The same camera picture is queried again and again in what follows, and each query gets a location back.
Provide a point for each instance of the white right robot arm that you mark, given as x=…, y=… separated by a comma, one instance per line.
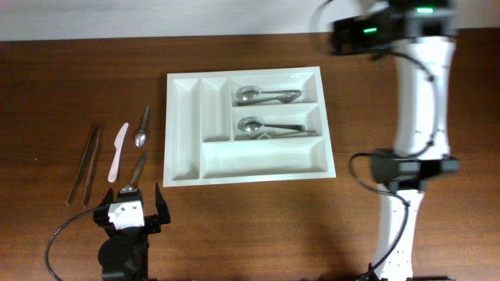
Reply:
x=421, y=36

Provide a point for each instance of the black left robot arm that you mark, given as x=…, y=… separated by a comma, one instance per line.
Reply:
x=124, y=256

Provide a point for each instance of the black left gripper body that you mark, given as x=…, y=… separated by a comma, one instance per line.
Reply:
x=152, y=225

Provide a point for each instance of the white plastic cutlery tray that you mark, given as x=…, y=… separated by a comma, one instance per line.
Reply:
x=203, y=145

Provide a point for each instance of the steel dessert spoon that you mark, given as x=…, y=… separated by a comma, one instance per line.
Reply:
x=131, y=186

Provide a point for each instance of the large steel spoon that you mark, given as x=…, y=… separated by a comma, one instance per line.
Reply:
x=249, y=124

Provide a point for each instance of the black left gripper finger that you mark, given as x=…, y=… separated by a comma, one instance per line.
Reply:
x=106, y=201
x=163, y=213

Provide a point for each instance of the small steel teaspoon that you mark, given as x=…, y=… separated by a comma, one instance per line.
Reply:
x=141, y=134

